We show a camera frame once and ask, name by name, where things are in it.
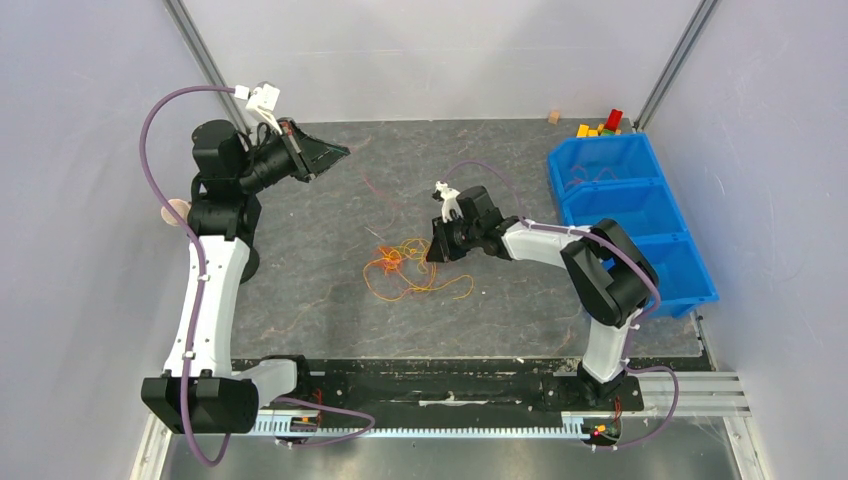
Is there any right aluminium corner post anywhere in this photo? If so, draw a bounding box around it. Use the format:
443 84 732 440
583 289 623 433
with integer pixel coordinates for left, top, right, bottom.
633 0 720 131

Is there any yellow cable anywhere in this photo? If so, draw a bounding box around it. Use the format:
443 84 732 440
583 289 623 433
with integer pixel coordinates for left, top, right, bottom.
361 237 476 304

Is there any left aluminium corner post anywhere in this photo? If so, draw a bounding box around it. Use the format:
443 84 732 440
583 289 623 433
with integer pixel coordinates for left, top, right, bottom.
162 0 250 130

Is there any aluminium corner post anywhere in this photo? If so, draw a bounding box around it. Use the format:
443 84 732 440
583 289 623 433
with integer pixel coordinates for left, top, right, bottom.
633 0 720 131
162 0 250 130

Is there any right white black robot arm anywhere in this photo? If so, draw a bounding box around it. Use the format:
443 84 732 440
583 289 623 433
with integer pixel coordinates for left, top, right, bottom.
426 182 660 408

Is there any yellow toy block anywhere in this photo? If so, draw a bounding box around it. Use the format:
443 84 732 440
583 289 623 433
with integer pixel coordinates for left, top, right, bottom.
576 124 599 138

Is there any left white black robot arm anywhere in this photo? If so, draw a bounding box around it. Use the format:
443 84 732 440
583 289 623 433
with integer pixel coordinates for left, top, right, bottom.
141 118 350 434

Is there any white toothed cable duct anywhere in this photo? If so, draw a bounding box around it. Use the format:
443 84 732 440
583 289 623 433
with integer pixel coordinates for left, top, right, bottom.
247 413 591 440

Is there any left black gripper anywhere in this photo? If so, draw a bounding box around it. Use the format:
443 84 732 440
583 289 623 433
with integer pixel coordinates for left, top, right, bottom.
236 117 349 193

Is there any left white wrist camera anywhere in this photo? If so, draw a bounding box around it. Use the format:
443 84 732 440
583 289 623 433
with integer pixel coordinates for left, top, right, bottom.
233 82 282 135

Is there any blue plastic bin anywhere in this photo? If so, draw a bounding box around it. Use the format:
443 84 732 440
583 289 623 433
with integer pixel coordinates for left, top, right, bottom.
547 133 719 318

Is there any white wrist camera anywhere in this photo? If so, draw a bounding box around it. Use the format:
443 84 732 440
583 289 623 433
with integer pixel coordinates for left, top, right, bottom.
433 181 463 223
233 82 282 135

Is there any red toy block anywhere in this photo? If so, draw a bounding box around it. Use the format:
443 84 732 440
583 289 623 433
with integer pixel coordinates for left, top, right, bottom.
604 109 623 132

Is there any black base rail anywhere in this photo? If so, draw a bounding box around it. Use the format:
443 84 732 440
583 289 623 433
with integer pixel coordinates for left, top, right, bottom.
292 358 645 430

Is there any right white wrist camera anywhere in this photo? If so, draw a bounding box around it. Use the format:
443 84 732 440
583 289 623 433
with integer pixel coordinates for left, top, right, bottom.
433 181 463 223

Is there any pink microphone on stand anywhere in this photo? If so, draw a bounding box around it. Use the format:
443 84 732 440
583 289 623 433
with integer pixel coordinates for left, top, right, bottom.
160 198 261 286

